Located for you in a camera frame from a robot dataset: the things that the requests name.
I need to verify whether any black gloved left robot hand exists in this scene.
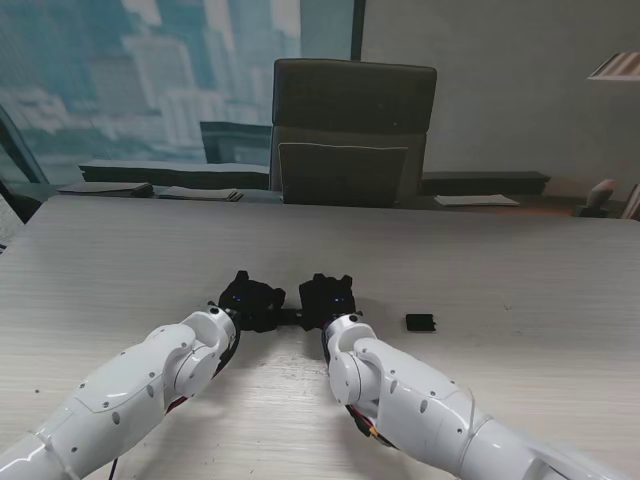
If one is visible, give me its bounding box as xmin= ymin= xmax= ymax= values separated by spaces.
xmin=218 ymin=269 xmax=288 ymax=335

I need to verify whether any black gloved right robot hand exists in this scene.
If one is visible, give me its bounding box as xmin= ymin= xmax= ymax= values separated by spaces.
xmin=297 ymin=272 xmax=357 ymax=332

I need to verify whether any black battery cover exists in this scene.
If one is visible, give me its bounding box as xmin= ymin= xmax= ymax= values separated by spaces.
xmin=405 ymin=312 xmax=439 ymax=333

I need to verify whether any grey paper stack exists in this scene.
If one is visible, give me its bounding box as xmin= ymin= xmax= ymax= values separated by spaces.
xmin=156 ymin=185 xmax=245 ymax=203

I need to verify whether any long dark low bench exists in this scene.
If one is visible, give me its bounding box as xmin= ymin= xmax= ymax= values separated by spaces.
xmin=78 ymin=158 xmax=271 ymax=191

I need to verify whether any white paper sheet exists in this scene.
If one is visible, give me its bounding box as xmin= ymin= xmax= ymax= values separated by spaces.
xmin=433 ymin=194 xmax=521 ymax=208

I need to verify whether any dark grey folder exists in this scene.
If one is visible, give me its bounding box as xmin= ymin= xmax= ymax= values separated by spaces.
xmin=56 ymin=181 xmax=154 ymax=199

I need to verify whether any dark office chair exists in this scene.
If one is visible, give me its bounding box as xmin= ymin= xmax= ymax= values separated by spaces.
xmin=268 ymin=57 xmax=439 ymax=209

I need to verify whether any short dark low bench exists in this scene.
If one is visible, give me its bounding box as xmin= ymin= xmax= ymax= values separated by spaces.
xmin=422 ymin=170 xmax=551 ymax=196

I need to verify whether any beige figurine ornament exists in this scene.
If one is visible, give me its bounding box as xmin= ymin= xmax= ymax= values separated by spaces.
xmin=573 ymin=178 xmax=617 ymax=219

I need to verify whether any red black right arm cable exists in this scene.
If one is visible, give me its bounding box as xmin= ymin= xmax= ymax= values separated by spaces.
xmin=319 ymin=329 xmax=399 ymax=449

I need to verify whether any dark window frame post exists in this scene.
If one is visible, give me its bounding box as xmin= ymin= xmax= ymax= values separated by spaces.
xmin=350 ymin=0 xmax=367 ymax=61

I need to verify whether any slanted dark window frame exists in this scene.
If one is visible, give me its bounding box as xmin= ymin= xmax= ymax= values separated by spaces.
xmin=0 ymin=103 xmax=51 ymax=225

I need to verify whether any wooden frame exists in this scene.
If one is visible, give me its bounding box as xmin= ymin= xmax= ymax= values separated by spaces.
xmin=621 ymin=182 xmax=640 ymax=221

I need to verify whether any wall shelf with books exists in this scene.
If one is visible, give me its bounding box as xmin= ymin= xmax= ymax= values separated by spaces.
xmin=586 ymin=52 xmax=640 ymax=81

